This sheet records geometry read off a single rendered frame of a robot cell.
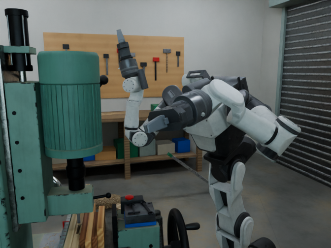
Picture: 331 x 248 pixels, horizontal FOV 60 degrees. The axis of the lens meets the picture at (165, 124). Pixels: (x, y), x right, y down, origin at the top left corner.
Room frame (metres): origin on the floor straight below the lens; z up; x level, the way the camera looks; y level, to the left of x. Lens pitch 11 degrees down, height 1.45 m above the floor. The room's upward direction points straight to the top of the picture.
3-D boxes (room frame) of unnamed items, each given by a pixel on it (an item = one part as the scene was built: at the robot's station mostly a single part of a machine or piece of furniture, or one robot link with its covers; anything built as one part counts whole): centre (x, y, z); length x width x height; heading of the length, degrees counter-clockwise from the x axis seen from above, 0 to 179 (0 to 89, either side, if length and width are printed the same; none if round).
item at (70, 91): (0.88, 0.29, 1.35); 0.18 x 0.18 x 0.31
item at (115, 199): (1.12, 0.25, 0.92); 0.14 x 0.09 x 0.04; 100
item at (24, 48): (0.86, 0.43, 1.53); 0.08 x 0.08 x 0.17; 10
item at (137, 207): (0.91, 0.10, 0.99); 0.13 x 0.11 x 0.06; 10
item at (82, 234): (0.89, 0.27, 0.92); 0.20 x 0.02 x 0.05; 10
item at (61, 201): (0.88, 0.31, 1.03); 0.14 x 0.07 x 0.09; 100
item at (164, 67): (4.25, 0.67, 1.50); 2.00 x 0.04 x 0.90; 107
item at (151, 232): (0.90, 0.10, 0.91); 0.15 x 0.14 x 0.09; 10
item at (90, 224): (0.89, 0.25, 0.93); 0.25 x 0.02 x 0.06; 10
